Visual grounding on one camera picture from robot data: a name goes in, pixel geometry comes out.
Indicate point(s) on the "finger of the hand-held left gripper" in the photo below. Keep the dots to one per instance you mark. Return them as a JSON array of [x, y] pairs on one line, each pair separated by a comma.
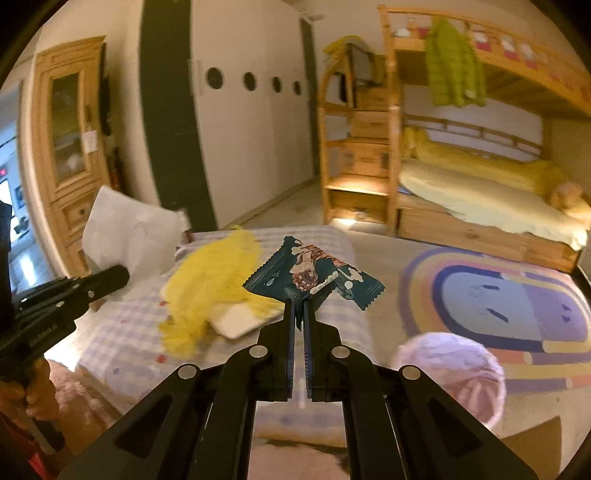
[[106, 279]]

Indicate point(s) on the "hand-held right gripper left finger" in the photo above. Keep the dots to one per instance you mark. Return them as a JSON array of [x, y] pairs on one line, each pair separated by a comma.
[[288, 350]]

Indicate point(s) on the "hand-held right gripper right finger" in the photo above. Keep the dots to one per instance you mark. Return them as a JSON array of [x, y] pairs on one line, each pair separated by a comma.
[[310, 350]]

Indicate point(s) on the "white foam packing block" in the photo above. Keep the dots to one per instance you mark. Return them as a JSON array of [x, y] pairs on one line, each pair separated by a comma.
[[131, 240]]

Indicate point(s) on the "teal snack wrapper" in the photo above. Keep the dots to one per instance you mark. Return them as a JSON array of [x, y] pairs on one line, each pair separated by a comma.
[[314, 272]]

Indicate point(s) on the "bin with pink bag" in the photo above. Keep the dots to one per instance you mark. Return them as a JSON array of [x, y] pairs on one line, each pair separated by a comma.
[[450, 369]]

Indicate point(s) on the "person's left hand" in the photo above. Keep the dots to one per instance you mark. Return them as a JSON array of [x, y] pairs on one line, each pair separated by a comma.
[[39, 387]]

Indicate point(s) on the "white card sheet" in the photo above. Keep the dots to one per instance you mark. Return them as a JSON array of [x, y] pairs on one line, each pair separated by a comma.
[[235, 323]]

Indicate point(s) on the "small yellow foam net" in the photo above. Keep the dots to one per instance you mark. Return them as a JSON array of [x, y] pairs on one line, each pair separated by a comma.
[[180, 339]]

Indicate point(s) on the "checked cloth low table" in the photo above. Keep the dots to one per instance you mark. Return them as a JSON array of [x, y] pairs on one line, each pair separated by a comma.
[[138, 369]]

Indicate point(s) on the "wooden glass-door cabinet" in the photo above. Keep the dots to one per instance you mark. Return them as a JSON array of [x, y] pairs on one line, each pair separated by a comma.
[[69, 184]]

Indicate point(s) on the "large yellow foam net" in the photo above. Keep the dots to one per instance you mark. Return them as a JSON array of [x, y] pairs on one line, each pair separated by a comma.
[[217, 272]]

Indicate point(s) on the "paper label on cabinet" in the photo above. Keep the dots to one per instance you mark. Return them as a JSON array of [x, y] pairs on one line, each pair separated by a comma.
[[91, 141]]

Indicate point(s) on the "rainbow oval rug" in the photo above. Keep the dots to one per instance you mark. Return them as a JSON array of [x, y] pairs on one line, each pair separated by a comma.
[[503, 300]]

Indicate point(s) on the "wooden stair drawers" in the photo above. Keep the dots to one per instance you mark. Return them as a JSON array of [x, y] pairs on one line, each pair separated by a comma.
[[360, 157]]

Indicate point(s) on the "white wardrobe with round holes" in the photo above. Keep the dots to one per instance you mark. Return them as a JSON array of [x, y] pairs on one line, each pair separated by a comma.
[[249, 129]]

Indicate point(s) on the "yellow bedding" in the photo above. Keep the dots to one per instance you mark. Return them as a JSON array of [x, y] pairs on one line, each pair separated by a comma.
[[480, 198]]

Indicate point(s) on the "grey clothing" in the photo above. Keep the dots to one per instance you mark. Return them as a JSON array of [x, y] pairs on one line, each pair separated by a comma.
[[362, 64]]

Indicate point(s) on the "pink plush toy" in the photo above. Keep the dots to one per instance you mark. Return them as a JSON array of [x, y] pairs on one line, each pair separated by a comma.
[[567, 196]]

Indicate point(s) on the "yellow cloth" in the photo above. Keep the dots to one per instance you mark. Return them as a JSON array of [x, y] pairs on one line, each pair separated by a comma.
[[341, 44]]

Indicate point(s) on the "green puffer jacket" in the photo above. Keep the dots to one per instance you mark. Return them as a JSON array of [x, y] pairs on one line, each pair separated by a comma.
[[455, 64]]

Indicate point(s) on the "wooden bunk bed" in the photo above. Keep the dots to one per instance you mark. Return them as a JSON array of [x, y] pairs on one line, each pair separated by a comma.
[[508, 60]]

